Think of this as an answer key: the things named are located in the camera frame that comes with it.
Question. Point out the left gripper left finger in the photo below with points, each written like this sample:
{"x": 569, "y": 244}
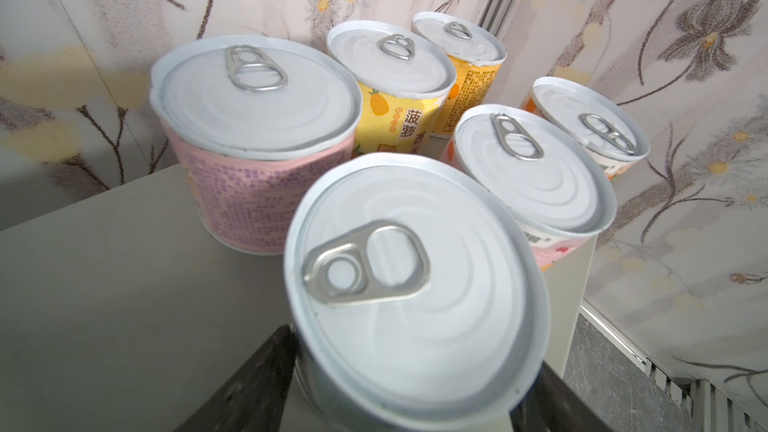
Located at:
{"x": 254, "y": 397}

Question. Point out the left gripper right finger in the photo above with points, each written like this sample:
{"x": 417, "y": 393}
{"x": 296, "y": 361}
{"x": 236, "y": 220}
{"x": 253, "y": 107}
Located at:
{"x": 551, "y": 405}

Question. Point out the blue label can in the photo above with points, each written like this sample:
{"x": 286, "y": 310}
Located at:
{"x": 415, "y": 297}

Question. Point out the pink label can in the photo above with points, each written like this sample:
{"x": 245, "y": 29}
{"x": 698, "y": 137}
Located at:
{"x": 559, "y": 196}

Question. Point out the orange persimmon label can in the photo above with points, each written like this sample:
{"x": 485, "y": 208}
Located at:
{"x": 610, "y": 136}

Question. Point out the purple label can front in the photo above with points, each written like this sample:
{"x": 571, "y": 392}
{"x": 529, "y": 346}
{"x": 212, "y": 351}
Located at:
{"x": 254, "y": 121}

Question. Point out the yellow white label can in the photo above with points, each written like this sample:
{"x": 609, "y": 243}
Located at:
{"x": 404, "y": 79}

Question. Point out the grey metal cabinet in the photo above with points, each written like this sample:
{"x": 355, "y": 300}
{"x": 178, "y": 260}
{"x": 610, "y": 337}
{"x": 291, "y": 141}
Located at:
{"x": 120, "y": 313}

